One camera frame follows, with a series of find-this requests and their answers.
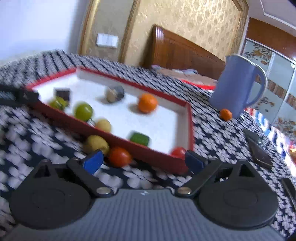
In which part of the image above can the tan longan fruit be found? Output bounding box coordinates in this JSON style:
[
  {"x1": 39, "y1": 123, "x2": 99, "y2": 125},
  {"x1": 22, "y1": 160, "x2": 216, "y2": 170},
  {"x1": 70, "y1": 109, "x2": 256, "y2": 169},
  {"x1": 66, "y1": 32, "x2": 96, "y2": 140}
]
[
  {"x1": 95, "y1": 118, "x2": 112, "y2": 133},
  {"x1": 83, "y1": 135, "x2": 109, "y2": 156}
]

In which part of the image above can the red cherry tomato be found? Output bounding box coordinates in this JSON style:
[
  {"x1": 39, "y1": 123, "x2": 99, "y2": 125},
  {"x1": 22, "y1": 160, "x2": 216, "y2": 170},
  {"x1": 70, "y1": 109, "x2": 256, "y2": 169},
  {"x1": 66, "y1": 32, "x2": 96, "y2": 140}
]
[
  {"x1": 108, "y1": 147, "x2": 132, "y2": 168},
  {"x1": 170, "y1": 147, "x2": 187, "y2": 160}
]

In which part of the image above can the green tomato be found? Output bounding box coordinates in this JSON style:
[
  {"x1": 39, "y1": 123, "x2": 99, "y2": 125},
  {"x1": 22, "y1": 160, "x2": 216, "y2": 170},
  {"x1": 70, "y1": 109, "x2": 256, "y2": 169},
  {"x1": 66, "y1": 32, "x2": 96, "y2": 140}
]
[
  {"x1": 74, "y1": 102, "x2": 93, "y2": 122},
  {"x1": 49, "y1": 96, "x2": 68, "y2": 111}
]

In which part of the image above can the large orange mandarin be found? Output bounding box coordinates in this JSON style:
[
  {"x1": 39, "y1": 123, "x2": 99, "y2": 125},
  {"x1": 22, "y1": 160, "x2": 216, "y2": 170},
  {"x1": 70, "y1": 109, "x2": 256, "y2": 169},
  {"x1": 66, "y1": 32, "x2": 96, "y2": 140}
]
[{"x1": 137, "y1": 93, "x2": 158, "y2": 113}]

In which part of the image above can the floral navy tablecloth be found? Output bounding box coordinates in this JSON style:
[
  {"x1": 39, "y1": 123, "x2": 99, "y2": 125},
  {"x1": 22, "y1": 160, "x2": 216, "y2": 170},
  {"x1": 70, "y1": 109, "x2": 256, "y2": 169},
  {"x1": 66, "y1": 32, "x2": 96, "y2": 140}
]
[{"x1": 1, "y1": 50, "x2": 295, "y2": 237}]

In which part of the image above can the small orange by pitcher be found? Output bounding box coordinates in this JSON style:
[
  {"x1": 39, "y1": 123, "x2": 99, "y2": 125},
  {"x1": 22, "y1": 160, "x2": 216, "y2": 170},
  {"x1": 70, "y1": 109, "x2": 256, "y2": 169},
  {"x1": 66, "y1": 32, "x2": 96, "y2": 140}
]
[{"x1": 219, "y1": 109, "x2": 233, "y2": 121}]

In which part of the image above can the black smartphone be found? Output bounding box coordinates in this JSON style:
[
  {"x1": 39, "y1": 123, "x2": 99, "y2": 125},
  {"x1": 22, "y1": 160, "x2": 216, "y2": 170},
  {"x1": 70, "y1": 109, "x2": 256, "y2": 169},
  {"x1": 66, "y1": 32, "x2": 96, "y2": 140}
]
[{"x1": 243, "y1": 129, "x2": 273, "y2": 170}]

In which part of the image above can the red shallow cardboard tray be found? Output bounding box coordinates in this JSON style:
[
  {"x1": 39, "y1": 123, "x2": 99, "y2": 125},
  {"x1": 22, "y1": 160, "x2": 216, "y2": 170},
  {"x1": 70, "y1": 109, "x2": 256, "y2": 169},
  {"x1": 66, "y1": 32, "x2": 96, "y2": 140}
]
[{"x1": 27, "y1": 68, "x2": 194, "y2": 174}]

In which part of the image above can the blue ceramic pitcher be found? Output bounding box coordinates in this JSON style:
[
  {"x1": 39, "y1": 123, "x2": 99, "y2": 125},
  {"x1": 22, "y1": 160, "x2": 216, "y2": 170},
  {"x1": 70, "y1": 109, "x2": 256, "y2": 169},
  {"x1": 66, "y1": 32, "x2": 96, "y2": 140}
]
[{"x1": 209, "y1": 54, "x2": 268, "y2": 118}]

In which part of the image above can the dark object at edge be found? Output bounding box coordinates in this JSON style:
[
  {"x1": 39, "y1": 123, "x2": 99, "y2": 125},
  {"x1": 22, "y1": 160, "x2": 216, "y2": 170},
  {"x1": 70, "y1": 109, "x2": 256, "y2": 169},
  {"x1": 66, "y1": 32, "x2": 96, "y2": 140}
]
[{"x1": 281, "y1": 178, "x2": 295, "y2": 205}]

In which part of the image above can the wooden bed headboard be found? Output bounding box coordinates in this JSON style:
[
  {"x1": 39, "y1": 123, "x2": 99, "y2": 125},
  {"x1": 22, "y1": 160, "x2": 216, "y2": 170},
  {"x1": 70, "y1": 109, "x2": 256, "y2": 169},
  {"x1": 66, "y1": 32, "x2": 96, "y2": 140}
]
[{"x1": 142, "y1": 25, "x2": 225, "y2": 80}]

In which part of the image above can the wardrobe with sliding doors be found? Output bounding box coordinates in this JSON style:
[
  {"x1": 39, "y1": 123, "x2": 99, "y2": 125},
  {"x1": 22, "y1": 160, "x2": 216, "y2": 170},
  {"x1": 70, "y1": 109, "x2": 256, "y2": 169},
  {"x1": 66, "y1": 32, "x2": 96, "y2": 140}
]
[{"x1": 242, "y1": 18, "x2": 295, "y2": 141}]

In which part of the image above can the white wall switch panel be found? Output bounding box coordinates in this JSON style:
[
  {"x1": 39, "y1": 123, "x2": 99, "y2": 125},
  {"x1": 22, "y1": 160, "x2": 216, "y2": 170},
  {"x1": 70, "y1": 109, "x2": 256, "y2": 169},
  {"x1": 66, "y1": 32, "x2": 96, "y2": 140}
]
[{"x1": 96, "y1": 33, "x2": 119, "y2": 49}]

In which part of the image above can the gold picture frame moulding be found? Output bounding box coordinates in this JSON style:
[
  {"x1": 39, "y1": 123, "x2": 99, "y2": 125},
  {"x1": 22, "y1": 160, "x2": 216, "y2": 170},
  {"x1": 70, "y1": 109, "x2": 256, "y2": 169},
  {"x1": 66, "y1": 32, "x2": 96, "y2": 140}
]
[{"x1": 78, "y1": 1, "x2": 140, "y2": 63}]

